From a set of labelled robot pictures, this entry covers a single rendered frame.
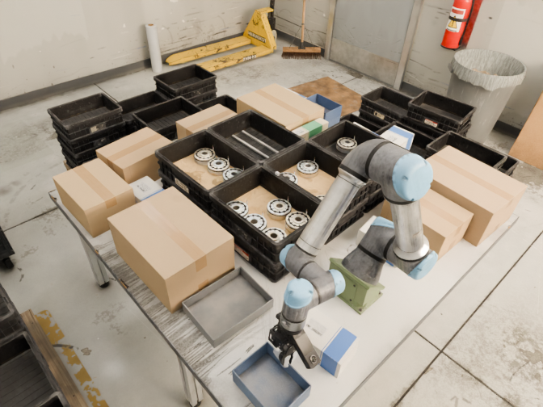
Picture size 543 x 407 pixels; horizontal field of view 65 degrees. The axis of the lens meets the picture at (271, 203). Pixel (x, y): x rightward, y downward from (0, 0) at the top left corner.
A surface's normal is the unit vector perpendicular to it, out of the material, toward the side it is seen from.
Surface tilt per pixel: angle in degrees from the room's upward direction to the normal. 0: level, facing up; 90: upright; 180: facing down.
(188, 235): 0
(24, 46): 90
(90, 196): 0
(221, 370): 0
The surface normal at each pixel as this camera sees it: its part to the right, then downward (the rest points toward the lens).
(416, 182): 0.52, 0.37
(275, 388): 0.03, -0.74
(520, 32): -0.73, 0.43
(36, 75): 0.68, 0.51
